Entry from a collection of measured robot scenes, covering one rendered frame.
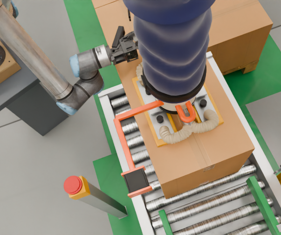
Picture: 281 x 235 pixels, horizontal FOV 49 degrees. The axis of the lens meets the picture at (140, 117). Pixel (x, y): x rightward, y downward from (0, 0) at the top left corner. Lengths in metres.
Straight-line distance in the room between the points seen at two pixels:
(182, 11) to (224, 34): 1.34
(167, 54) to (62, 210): 1.69
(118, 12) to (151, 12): 1.49
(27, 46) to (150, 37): 0.58
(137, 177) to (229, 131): 0.44
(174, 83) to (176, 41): 0.21
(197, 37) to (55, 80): 0.67
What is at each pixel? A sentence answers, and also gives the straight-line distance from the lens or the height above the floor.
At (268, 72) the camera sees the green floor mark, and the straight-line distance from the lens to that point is 2.59.
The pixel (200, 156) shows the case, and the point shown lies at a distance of 1.26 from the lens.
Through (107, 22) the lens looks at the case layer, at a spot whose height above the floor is 0.54.
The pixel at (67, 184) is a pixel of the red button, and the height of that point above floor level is 1.04.
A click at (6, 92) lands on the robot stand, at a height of 0.75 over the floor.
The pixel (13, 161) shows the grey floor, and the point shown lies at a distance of 2.58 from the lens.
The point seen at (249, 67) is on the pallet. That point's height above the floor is 0.07.
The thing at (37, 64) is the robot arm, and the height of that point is 1.20.
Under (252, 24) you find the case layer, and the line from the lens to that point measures 2.12.
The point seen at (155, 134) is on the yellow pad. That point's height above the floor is 0.97.
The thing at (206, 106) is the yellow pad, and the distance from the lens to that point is 1.31.
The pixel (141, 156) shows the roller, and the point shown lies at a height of 0.55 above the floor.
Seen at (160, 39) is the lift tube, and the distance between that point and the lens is 0.82.
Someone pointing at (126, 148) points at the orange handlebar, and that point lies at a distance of 1.14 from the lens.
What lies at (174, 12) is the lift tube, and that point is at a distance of 0.72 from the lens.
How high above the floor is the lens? 2.17
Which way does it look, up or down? 66 degrees down
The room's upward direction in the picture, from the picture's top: 19 degrees counter-clockwise
